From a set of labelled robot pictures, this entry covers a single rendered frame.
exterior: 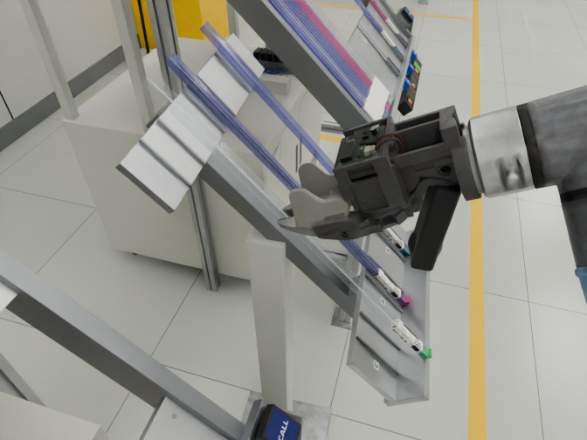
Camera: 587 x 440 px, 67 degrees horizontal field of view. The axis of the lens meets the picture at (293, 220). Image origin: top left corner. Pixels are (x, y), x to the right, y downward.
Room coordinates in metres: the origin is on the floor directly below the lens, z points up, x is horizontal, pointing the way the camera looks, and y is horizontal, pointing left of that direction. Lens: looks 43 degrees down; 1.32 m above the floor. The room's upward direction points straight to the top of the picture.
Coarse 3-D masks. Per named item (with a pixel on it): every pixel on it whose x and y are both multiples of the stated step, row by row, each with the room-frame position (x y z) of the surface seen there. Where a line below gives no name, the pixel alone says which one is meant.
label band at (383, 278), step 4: (380, 272) 0.45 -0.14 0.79; (376, 276) 0.45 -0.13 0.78; (380, 276) 0.45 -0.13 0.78; (384, 276) 0.45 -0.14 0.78; (380, 280) 0.45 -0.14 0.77; (384, 280) 0.45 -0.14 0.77; (388, 280) 0.45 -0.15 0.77; (384, 284) 0.45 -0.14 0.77; (388, 284) 0.45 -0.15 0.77; (392, 284) 0.45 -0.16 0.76; (388, 288) 0.44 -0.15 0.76; (392, 288) 0.44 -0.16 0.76; (396, 288) 0.45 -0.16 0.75; (392, 292) 0.44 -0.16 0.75; (396, 292) 0.44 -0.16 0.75; (400, 292) 0.45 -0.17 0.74; (392, 296) 0.44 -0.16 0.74; (396, 296) 0.44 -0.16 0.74; (400, 296) 0.44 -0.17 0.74
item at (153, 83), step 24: (168, 96) 0.40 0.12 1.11; (192, 120) 0.39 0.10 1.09; (216, 144) 0.39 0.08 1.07; (240, 168) 0.38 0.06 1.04; (264, 192) 0.38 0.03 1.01; (288, 216) 0.37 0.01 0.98; (312, 240) 0.36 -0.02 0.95; (336, 264) 0.36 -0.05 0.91; (360, 288) 0.35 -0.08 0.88; (384, 312) 0.34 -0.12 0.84
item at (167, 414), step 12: (156, 408) 0.21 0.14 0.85; (168, 408) 0.21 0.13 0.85; (180, 408) 0.21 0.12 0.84; (156, 420) 0.20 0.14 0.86; (168, 420) 0.20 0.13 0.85; (180, 420) 0.20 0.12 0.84; (192, 420) 0.21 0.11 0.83; (144, 432) 0.18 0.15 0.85; (156, 432) 0.19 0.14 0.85; (168, 432) 0.19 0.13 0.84; (180, 432) 0.19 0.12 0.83; (192, 432) 0.20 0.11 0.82; (204, 432) 0.20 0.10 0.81; (216, 432) 0.20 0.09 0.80
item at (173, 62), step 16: (176, 64) 0.51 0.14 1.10; (192, 80) 0.51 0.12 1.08; (208, 96) 0.50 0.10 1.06; (224, 112) 0.50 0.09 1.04; (240, 128) 0.50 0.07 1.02; (256, 144) 0.49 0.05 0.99; (272, 160) 0.49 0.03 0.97; (288, 176) 0.49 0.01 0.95; (352, 240) 0.47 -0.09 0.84; (368, 256) 0.47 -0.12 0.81; (400, 304) 0.44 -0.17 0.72
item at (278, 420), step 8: (272, 416) 0.22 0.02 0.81; (280, 416) 0.22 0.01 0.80; (272, 424) 0.21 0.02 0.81; (280, 424) 0.21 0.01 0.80; (288, 424) 0.22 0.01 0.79; (296, 424) 0.22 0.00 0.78; (272, 432) 0.20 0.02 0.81; (280, 432) 0.21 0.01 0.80; (288, 432) 0.21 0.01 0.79; (296, 432) 0.21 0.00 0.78
